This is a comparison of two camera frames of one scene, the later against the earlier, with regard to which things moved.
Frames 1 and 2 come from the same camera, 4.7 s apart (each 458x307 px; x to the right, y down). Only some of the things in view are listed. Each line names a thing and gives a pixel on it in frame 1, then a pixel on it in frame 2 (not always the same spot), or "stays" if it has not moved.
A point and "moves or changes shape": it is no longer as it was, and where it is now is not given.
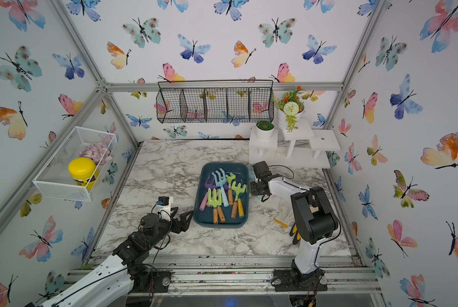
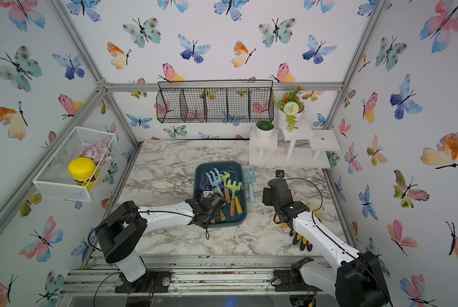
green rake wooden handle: x=236 y=188 moves or changes shape
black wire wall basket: x=215 y=101 stays
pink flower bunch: x=99 y=153 stays
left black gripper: x=183 y=225 -> x=217 y=215
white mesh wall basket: x=73 y=169 stays
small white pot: x=265 y=130 stays
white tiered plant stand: x=295 y=149 stays
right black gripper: x=252 y=188 -> x=267 y=196
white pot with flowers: x=290 y=107 stays
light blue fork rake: x=221 y=181 moves or changes shape
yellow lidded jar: x=84 y=171 stays
